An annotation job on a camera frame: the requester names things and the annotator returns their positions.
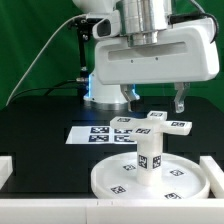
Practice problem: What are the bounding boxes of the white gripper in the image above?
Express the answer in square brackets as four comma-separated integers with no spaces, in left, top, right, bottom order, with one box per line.
[95,18,219,113]

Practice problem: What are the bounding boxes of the white cross-shaped table base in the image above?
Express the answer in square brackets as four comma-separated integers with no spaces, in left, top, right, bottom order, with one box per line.
[110,111,192,141]

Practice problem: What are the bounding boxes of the white round table top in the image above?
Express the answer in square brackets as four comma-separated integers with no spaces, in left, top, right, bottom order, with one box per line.
[91,152,210,199]

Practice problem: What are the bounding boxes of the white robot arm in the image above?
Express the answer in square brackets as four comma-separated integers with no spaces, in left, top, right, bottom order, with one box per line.
[72,0,219,113]

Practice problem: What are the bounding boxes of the white fiducial marker sheet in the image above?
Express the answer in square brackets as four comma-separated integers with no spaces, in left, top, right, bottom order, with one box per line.
[66,126,135,144]

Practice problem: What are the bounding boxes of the white right fence block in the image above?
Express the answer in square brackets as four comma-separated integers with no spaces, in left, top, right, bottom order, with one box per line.
[199,156,224,199]

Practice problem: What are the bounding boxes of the white fence block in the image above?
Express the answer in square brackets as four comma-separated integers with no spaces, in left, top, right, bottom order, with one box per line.
[0,156,13,190]
[199,156,224,199]

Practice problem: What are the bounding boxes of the white left fence block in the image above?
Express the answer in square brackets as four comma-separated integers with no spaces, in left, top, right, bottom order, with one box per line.
[0,156,13,190]

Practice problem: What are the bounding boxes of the grey braided robot cable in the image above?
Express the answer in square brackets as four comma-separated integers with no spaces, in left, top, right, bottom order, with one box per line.
[169,0,219,44]

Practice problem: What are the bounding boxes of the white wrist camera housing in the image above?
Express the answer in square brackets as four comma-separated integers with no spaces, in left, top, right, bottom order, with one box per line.
[92,10,121,40]

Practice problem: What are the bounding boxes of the black cable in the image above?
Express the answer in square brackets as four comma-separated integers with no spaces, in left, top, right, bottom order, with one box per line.
[11,79,81,101]

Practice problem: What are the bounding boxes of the black camera on stand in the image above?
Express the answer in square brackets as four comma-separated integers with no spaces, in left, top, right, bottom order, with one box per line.
[67,15,101,84]

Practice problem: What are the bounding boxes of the white front fence rail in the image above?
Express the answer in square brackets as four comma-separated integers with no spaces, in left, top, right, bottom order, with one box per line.
[0,199,224,224]

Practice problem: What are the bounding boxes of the grey camera cable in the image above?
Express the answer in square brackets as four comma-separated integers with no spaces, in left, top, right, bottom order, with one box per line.
[5,14,88,108]

